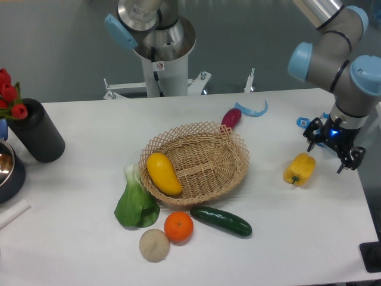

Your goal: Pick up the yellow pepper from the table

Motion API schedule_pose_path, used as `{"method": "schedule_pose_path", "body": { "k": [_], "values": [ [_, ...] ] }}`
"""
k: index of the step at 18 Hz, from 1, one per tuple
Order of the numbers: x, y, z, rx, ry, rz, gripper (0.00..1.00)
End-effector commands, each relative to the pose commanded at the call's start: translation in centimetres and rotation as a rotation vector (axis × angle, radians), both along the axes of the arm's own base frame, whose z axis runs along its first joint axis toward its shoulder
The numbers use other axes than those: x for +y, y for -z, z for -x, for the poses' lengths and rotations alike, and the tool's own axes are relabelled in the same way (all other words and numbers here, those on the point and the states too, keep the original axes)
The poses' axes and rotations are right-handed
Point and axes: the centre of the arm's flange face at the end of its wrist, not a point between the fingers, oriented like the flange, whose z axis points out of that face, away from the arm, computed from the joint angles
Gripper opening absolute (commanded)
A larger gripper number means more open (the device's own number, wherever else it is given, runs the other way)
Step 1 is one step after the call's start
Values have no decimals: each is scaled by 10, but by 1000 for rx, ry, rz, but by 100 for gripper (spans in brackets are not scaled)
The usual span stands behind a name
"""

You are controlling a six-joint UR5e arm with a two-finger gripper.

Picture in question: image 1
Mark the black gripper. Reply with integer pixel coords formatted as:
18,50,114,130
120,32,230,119
303,114,366,173

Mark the yellow bell pepper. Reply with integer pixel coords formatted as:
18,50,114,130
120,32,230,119
283,153,316,186

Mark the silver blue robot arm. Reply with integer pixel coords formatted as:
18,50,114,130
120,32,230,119
104,1,380,170

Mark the blue tag with label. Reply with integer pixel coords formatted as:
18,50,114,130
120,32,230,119
296,117,310,129

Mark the blue curved plastic strip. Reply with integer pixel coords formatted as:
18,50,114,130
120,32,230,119
234,101,268,117

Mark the purple eggplant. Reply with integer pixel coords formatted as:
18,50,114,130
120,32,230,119
220,108,242,133

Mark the black device at edge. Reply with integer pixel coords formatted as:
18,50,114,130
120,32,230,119
359,241,380,273

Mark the woven wicker basket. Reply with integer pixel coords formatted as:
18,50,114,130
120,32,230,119
139,122,249,208

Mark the dark green cucumber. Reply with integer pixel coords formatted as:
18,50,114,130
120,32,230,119
190,206,252,238

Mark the orange tangerine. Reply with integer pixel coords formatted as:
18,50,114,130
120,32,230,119
164,212,193,243

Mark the yellow mango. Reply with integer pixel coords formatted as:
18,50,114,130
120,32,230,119
146,153,182,196

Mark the beige steamed bun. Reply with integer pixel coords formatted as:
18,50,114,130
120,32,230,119
139,229,170,262

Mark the green bok choy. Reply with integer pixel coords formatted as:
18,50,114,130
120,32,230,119
114,164,160,228

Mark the black cylindrical vase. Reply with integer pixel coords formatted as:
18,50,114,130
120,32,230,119
7,98,65,163

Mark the dark metal bowl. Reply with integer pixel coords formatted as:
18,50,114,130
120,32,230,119
1,140,26,203

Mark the red tulip bouquet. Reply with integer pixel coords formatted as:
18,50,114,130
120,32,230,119
1,68,28,120

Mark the blue object at left edge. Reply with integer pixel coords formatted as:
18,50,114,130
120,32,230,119
0,119,8,141

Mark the white metal frame bracket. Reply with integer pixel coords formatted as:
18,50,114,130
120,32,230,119
102,68,256,101

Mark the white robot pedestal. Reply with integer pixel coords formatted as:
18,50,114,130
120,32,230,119
135,37,195,82

